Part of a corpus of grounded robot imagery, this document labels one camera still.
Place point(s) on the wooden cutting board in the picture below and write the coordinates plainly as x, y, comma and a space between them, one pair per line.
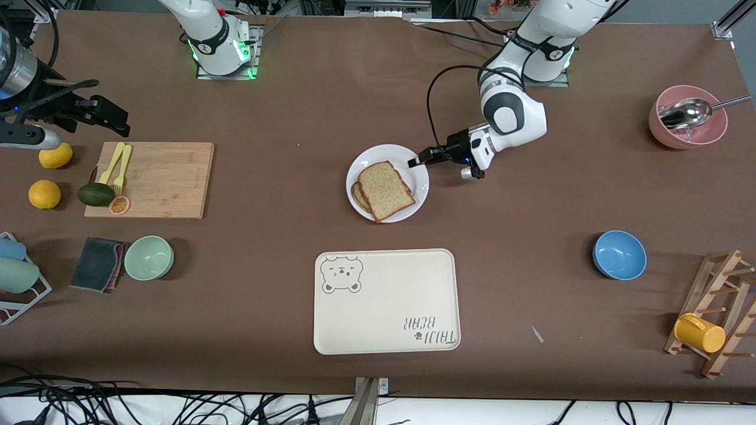
165, 180

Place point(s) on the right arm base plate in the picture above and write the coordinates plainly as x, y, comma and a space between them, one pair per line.
251, 56

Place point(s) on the metal ladle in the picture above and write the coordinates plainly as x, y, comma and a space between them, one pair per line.
688, 112

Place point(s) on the light blue cup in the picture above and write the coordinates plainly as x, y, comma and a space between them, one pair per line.
12, 249

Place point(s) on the dark grey cloth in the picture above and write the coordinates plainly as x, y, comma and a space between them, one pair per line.
93, 265

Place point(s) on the pink cloth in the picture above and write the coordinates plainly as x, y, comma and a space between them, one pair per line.
120, 268

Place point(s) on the orange slice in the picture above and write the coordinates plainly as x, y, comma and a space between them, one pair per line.
120, 205

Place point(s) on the pink bowl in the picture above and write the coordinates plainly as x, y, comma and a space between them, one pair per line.
688, 139

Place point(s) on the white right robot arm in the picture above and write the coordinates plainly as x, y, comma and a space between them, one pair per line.
212, 41

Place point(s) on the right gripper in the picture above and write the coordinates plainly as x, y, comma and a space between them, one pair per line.
66, 107

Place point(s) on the yellow plastic fork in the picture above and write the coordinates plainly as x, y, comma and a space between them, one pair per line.
125, 162

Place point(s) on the pale green bowl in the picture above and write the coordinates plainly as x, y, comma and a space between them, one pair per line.
149, 258

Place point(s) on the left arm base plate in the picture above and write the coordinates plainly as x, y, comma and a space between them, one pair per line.
564, 82

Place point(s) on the brown bread slice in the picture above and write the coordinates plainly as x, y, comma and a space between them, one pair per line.
385, 190

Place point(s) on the pale green cup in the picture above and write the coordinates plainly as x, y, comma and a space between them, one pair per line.
18, 275

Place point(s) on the small white scrap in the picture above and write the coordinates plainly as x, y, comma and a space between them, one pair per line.
537, 333

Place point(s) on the grey metal equipment frame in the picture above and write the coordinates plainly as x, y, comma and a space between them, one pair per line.
384, 7

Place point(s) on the metal table bracket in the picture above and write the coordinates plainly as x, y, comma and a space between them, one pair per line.
366, 401

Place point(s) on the round orange fruit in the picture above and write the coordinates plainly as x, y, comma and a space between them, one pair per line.
45, 195

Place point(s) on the white round plate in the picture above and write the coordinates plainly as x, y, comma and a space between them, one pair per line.
413, 177

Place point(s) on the cream bear print tray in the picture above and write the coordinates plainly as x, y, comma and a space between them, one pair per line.
384, 307

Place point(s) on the bread slice under egg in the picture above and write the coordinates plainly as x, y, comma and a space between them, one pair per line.
359, 198

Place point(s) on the yellow lemon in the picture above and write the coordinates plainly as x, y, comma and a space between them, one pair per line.
55, 156

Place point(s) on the aluminium frame rail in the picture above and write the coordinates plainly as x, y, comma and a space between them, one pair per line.
42, 16
729, 20

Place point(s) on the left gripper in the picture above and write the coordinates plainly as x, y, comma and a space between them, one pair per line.
453, 146

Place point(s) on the blue bowl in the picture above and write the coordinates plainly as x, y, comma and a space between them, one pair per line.
619, 255

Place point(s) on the yellow plastic knife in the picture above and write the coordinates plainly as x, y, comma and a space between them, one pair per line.
112, 162

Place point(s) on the wooden mug rack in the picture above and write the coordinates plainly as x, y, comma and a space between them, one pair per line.
729, 295

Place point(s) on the yellow mug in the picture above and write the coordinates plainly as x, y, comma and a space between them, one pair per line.
700, 334

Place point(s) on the green avocado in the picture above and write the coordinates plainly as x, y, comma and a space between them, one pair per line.
94, 195

